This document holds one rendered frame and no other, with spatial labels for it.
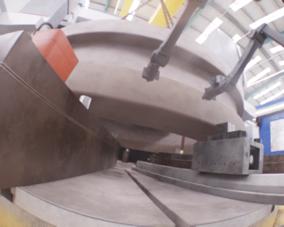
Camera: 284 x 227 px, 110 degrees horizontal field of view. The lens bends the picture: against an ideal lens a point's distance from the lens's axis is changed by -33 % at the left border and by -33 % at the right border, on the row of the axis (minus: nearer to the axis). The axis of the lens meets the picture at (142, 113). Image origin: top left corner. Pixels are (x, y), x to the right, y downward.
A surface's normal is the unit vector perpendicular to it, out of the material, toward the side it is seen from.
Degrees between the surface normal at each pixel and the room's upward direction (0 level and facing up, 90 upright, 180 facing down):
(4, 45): 90
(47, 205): 90
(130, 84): 90
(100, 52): 90
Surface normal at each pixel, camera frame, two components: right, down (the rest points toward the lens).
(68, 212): 0.11, -0.29
